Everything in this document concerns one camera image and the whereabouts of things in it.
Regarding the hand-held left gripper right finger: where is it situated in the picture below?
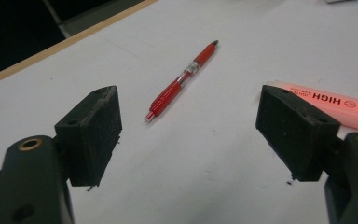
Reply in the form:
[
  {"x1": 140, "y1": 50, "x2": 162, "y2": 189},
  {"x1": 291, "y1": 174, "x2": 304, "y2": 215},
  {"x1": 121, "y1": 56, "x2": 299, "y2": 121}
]
[{"x1": 255, "y1": 84, "x2": 341, "y2": 183}]

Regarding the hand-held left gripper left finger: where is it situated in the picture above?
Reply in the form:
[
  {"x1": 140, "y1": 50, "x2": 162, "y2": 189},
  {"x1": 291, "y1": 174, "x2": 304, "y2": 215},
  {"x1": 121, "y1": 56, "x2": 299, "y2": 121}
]
[{"x1": 54, "y1": 85, "x2": 123, "y2": 188}]

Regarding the orange highlighter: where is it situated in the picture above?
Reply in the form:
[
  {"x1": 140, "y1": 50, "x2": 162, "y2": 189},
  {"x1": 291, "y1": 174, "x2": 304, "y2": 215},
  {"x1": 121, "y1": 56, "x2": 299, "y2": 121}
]
[{"x1": 265, "y1": 79, "x2": 358, "y2": 136}]

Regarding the red pen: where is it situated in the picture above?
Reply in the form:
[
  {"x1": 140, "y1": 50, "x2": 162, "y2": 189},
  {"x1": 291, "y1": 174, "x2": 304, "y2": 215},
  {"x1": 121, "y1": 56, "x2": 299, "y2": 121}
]
[{"x1": 144, "y1": 39, "x2": 219, "y2": 123}]

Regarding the wooden table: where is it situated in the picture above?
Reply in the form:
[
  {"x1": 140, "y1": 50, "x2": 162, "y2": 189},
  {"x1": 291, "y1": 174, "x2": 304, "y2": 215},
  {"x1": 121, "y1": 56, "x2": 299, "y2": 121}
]
[{"x1": 0, "y1": 0, "x2": 159, "y2": 91}]

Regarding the grey metal floor rail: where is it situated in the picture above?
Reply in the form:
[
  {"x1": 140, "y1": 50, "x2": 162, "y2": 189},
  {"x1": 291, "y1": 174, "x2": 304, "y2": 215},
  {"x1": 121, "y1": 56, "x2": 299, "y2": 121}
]
[{"x1": 42, "y1": 0, "x2": 73, "y2": 39}]

